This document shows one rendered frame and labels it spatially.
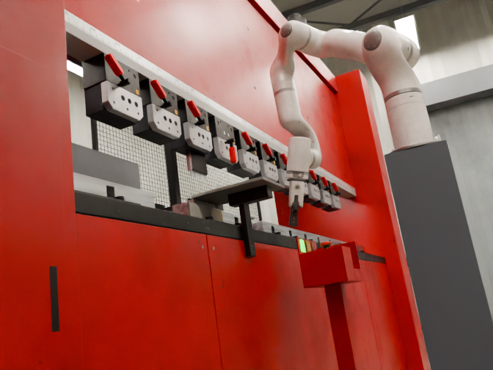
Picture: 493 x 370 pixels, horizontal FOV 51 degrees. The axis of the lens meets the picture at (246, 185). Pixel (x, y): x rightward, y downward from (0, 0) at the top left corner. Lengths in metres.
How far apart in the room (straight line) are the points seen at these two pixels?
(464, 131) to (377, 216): 5.70
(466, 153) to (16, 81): 8.61
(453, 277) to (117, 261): 0.90
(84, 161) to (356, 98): 2.41
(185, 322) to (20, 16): 0.77
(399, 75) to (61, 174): 1.12
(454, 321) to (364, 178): 2.40
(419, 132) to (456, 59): 8.16
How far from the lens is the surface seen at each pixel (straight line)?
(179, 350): 1.28
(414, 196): 1.57
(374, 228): 3.76
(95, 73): 1.51
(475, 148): 9.23
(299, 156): 1.91
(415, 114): 1.66
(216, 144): 1.92
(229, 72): 2.22
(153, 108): 1.61
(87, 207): 1.10
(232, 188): 1.64
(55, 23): 1.05
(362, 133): 3.91
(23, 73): 0.94
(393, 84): 1.70
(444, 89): 9.19
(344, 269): 1.78
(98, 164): 2.20
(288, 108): 1.98
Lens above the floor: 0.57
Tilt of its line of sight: 15 degrees up
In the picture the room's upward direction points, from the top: 8 degrees counter-clockwise
